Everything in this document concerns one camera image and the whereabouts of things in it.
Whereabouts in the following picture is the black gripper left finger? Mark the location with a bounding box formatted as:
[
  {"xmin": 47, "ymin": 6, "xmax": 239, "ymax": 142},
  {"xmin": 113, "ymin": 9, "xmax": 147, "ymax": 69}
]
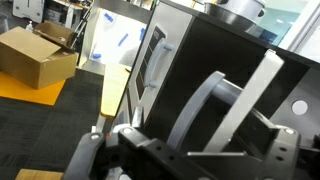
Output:
[{"xmin": 63, "ymin": 106, "xmax": 214, "ymax": 180}]

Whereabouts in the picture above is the light wooden table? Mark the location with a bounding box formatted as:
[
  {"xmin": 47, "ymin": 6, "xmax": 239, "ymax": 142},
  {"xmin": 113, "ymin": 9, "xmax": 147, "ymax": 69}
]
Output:
[{"xmin": 99, "ymin": 63, "xmax": 133, "ymax": 118}]

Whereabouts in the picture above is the white equipment box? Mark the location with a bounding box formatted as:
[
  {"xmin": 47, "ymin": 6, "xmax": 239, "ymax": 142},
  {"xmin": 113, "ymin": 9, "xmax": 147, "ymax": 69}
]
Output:
[{"xmin": 12, "ymin": 0, "xmax": 45, "ymax": 24}]

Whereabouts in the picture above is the white panel board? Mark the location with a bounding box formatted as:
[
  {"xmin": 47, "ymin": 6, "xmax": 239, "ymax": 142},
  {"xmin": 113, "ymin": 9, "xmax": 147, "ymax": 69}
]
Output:
[{"xmin": 78, "ymin": 0, "xmax": 151, "ymax": 76}]

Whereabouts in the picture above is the steel cooking pot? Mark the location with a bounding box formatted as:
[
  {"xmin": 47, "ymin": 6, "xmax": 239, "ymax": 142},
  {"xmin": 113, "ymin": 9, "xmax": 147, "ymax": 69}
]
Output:
[{"xmin": 216, "ymin": 0, "xmax": 268, "ymax": 22}]

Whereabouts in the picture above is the orange floor mat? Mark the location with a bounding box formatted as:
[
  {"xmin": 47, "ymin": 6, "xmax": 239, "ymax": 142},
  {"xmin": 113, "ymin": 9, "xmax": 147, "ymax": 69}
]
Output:
[{"xmin": 0, "ymin": 71, "xmax": 66, "ymax": 107}]

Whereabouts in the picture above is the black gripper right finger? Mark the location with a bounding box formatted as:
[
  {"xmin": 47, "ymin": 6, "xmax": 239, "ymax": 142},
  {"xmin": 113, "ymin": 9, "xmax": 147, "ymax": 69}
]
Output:
[{"xmin": 251, "ymin": 109, "xmax": 320, "ymax": 180}]

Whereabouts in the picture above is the small clear pump bottle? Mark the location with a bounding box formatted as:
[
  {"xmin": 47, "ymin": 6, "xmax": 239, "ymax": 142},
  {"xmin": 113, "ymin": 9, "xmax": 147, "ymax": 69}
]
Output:
[{"xmin": 25, "ymin": 20, "xmax": 34, "ymax": 33}]

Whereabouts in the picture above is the brown cardboard box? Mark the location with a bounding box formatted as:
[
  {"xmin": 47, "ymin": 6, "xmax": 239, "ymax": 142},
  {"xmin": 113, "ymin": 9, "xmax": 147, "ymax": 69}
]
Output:
[{"xmin": 0, "ymin": 20, "xmax": 78, "ymax": 90}]

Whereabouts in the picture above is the black white toy kitchen unit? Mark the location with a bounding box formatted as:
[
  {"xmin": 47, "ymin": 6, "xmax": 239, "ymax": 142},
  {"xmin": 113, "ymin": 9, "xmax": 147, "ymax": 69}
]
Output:
[{"xmin": 113, "ymin": 0, "xmax": 320, "ymax": 180}]

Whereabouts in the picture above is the shallow metal bowl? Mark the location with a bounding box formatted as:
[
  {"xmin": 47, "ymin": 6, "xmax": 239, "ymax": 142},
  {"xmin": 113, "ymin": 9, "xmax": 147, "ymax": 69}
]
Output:
[{"xmin": 203, "ymin": 2, "xmax": 258, "ymax": 33}]

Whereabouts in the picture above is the wooden platform board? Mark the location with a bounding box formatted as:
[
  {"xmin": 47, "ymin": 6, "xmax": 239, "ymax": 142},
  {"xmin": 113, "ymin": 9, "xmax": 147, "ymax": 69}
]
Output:
[{"xmin": 14, "ymin": 168, "xmax": 64, "ymax": 180}]

